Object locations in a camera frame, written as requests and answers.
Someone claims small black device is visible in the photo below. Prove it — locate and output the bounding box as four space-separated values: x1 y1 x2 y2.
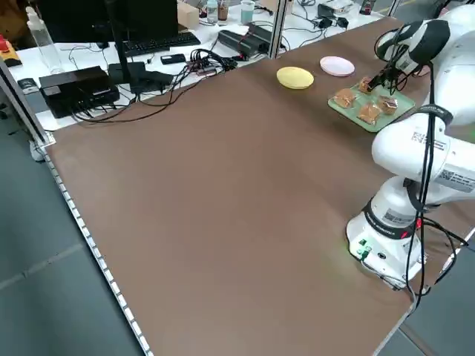
17 76 39 94

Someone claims black monitor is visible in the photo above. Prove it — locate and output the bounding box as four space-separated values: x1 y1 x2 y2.
36 0 180 94

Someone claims black docking box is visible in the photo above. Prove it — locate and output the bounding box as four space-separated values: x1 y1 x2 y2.
38 65 121 119

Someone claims teal cup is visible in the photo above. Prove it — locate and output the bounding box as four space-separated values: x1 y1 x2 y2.
240 0 256 24

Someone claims long black desk cable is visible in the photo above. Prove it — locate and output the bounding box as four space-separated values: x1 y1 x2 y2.
70 73 197 125

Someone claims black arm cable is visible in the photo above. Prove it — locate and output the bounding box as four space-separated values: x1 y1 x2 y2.
384 22 471 311

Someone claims aluminium frame post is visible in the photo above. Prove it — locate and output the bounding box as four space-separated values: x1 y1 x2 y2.
0 55 57 159

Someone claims cardboard box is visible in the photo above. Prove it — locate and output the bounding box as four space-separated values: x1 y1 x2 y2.
176 1 200 28

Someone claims black keyboard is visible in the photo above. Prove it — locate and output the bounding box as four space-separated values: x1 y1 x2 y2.
121 31 202 57

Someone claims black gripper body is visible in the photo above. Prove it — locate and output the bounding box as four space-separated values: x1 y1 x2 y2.
380 63 402 85

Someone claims white plate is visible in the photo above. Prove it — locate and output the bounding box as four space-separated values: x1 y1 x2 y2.
319 56 356 79

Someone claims yellow plate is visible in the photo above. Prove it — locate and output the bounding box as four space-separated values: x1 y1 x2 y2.
275 66 315 90

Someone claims black cable hub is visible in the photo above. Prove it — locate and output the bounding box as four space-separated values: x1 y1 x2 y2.
185 47 238 77

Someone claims green plastic tray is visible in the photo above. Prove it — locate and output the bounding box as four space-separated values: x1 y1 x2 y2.
327 79 416 134

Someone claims black finned power supply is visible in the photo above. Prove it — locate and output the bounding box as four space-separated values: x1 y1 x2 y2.
217 29 250 60
246 22 275 53

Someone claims clear plastic bottle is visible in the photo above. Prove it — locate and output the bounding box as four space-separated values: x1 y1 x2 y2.
24 6 63 74

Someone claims red emergency stop button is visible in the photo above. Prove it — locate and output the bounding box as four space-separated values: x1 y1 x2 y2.
0 35 21 68

